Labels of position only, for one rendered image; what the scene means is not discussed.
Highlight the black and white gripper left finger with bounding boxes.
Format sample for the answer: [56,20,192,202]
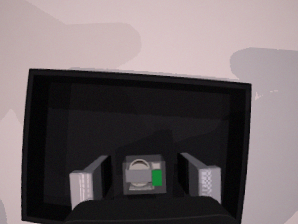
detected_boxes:
[69,155,112,210]

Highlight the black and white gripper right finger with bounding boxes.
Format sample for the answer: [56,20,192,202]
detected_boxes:
[177,153,221,204]

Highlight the grey relay with green button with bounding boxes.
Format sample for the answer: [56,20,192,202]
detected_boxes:
[122,154,166,195]

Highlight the black rectangular tray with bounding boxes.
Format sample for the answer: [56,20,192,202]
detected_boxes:
[21,68,252,224]

